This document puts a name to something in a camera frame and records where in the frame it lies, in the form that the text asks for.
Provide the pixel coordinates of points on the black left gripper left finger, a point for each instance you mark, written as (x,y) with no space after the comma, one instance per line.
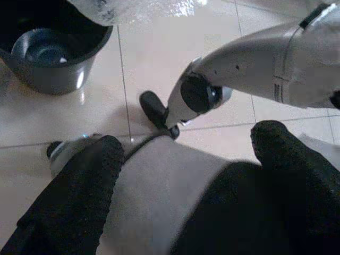
(66,199)

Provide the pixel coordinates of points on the black round rubbish bin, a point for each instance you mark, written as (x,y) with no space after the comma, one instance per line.
(53,79)

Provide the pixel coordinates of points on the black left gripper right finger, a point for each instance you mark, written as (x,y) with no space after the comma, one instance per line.
(279,207)

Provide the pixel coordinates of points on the robot right leg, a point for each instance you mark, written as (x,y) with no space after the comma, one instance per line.
(252,66)

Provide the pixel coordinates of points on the clear plastic wrap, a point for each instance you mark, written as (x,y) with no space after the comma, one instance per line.
(90,13)

